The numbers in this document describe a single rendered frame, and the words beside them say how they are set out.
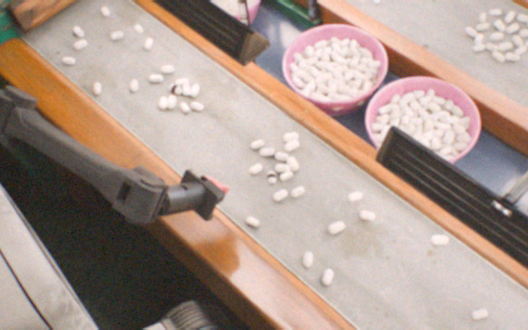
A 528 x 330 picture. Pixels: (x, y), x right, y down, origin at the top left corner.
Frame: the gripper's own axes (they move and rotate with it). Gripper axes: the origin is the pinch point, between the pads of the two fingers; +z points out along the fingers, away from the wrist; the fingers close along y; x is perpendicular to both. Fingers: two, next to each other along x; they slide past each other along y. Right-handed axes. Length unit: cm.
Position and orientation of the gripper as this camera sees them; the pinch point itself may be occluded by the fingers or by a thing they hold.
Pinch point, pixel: (225, 190)
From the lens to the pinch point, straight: 154.0
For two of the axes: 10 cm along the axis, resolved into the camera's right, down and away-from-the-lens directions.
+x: -4.0, 8.2, 4.0
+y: -6.8, -5.6, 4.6
